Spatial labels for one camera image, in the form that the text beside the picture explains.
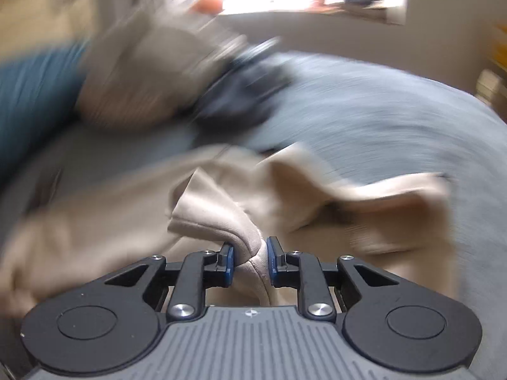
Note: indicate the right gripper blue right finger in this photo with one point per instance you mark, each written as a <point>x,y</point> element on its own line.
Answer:
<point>276,261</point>

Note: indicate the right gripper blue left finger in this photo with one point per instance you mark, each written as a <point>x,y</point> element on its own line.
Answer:
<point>225,266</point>

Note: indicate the beige zip hoodie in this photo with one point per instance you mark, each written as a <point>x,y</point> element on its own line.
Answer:
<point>222,194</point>

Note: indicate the dark furry garment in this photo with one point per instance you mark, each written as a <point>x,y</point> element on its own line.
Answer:
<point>244,97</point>

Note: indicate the grey-blue bed blanket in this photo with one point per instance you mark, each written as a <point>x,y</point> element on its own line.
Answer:
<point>369,123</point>

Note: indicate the folded beige garment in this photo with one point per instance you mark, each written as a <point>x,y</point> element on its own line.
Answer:
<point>149,66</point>

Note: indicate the blue duvet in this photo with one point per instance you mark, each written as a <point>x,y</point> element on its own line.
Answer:
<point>38,95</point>

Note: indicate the orange item on windowsill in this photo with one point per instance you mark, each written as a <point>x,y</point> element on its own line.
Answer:
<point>208,7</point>

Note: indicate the yellow box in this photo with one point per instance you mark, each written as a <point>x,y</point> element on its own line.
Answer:
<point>498,50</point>

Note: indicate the cream carved headboard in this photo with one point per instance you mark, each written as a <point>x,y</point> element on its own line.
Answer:
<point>27,25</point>

